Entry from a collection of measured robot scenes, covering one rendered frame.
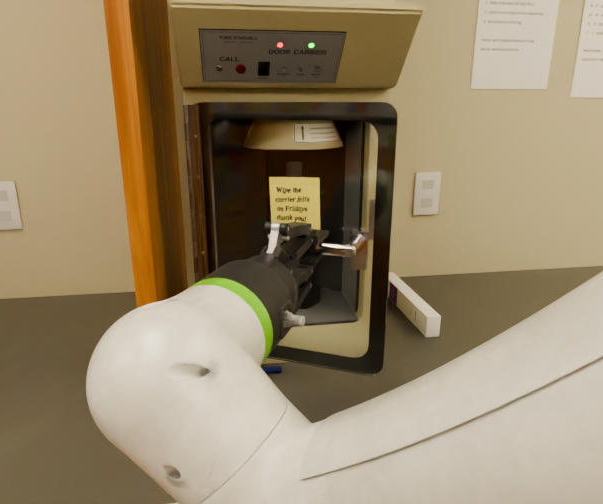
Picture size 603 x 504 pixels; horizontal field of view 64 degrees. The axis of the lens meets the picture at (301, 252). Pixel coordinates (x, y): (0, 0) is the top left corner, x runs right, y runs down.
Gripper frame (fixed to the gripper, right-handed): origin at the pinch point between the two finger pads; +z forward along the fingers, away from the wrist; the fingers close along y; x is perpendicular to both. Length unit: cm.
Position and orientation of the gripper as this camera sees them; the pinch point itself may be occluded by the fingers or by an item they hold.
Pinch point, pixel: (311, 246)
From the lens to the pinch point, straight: 65.9
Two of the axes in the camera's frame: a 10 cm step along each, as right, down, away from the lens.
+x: -9.5, -0.9, 3.0
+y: 0.0, -9.6, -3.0
